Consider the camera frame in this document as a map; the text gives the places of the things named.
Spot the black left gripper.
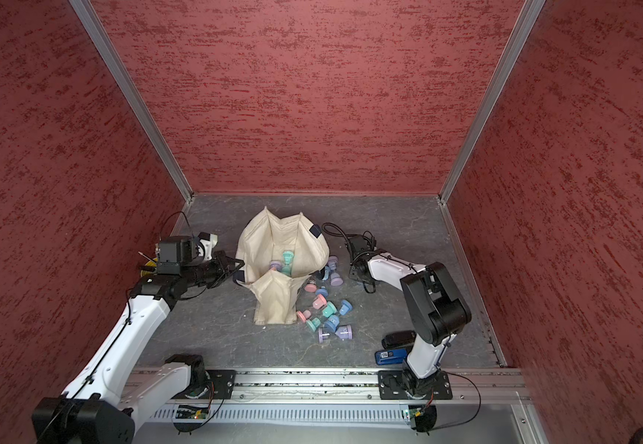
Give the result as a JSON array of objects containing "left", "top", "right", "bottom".
[{"left": 182, "top": 250, "right": 245, "bottom": 288}]

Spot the teal hourglass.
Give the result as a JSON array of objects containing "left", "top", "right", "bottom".
[
  {"left": 281, "top": 250, "right": 295, "bottom": 277},
  {"left": 304, "top": 303, "right": 338, "bottom": 331}
]

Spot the cream canvas bag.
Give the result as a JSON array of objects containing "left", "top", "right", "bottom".
[{"left": 235, "top": 208, "right": 330, "bottom": 326}]

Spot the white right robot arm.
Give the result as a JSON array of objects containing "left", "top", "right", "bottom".
[{"left": 350, "top": 250, "right": 472, "bottom": 393}]

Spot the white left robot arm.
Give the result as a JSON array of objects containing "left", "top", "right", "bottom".
[{"left": 31, "top": 251, "right": 245, "bottom": 443}]

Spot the pink hourglass left pile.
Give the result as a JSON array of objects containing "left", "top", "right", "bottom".
[{"left": 297, "top": 293, "right": 328, "bottom": 323}]

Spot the teal hourglass in pile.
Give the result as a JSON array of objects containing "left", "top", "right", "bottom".
[{"left": 304, "top": 303, "right": 338, "bottom": 331}]

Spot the blue hourglass in pile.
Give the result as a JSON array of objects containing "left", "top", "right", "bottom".
[{"left": 323, "top": 300, "right": 353, "bottom": 332}]

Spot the black stapler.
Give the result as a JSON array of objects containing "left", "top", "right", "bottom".
[{"left": 382, "top": 330, "right": 416, "bottom": 350}]

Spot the blue stapler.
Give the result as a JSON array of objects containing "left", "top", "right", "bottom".
[{"left": 374, "top": 348, "right": 408, "bottom": 366}]

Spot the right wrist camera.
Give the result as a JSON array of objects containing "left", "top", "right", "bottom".
[{"left": 347, "top": 232, "right": 376, "bottom": 257}]

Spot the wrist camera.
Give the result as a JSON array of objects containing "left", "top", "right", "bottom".
[
  {"left": 347, "top": 232, "right": 376, "bottom": 257},
  {"left": 156, "top": 232, "right": 219, "bottom": 275}
]

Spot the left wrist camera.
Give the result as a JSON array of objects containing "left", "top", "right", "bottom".
[{"left": 156, "top": 232, "right": 219, "bottom": 275}]

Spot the purple hourglass near rail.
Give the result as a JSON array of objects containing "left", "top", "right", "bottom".
[{"left": 317, "top": 326, "right": 353, "bottom": 344}]

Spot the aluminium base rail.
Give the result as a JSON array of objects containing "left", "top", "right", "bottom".
[{"left": 126, "top": 365, "right": 528, "bottom": 403}]

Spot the aluminium corner post right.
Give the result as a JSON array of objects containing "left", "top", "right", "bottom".
[{"left": 439, "top": 0, "right": 545, "bottom": 206}]

